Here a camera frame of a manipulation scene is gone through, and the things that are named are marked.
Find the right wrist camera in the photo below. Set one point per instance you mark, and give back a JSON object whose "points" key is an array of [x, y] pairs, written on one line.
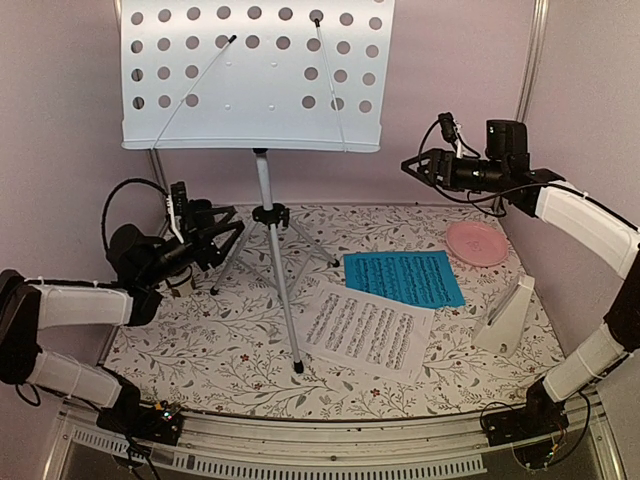
{"points": [[450, 132]]}

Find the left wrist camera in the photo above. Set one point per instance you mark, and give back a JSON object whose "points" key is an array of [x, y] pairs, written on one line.
{"points": [[180, 218]]}

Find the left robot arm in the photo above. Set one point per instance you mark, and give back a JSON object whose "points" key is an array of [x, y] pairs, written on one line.
{"points": [[32, 310]]}

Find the aluminium front rail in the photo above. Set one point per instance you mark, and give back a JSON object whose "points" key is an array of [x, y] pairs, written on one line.
{"points": [[223, 446]]}

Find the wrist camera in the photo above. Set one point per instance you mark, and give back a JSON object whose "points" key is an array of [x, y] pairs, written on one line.
{"points": [[450, 132], [180, 218]]}

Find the white paper coffee cup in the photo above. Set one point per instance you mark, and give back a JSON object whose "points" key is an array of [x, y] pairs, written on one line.
{"points": [[183, 284]]}

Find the pink plate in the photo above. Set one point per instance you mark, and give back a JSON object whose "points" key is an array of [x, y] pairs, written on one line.
{"points": [[476, 243]]}

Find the white sheet music page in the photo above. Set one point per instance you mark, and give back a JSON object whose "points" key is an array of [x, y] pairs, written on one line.
{"points": [[365, 332]]}

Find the white perforated music stand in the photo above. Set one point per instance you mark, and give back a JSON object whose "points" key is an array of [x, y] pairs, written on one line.
{"points": [[258, 75]]}

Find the blue sheet music page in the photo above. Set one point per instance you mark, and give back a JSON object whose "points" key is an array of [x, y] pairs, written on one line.
{"points": [[421, 279]]}

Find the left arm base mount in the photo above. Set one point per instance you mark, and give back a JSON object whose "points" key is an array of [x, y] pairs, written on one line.
{"points": [[161, 423]]}

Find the aluminium frame post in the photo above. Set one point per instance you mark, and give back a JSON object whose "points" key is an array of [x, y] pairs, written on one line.
{"points": [[533, 59], [157, 169]]}

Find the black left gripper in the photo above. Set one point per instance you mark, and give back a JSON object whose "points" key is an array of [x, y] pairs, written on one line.
{"points": [[199, 232]]}

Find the left aluminium frame post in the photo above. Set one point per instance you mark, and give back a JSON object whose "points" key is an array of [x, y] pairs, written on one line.
{"points": [[157, 169]]}

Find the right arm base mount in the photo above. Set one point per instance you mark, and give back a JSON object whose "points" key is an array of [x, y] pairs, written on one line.
{"points": [[525, 425]]}

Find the floral table mat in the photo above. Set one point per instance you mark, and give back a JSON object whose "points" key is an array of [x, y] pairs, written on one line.
{"points": [[225, 349]]}

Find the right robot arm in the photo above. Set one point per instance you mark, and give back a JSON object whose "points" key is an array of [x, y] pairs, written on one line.
{"points": [[611, 240]]}

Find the right aluminium frame post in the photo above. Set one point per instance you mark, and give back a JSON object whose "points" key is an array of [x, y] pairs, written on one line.
{"points": [[533, 59]]}

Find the white metronome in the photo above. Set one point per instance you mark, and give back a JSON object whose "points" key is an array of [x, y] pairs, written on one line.
{"points": [[501, 329]]}

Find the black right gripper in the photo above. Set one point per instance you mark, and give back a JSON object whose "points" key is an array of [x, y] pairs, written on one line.
{"points": [[441, 157]]}

